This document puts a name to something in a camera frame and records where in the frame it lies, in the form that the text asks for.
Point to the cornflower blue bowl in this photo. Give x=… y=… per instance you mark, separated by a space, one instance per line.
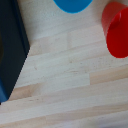
x=72 y=5

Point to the black open storage box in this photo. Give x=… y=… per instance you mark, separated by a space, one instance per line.
x=11 y=46

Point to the red plastic cup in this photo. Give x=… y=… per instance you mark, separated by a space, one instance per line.
x=117 y=31

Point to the blue box lid flap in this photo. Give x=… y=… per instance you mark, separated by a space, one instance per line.
x=2 y=93

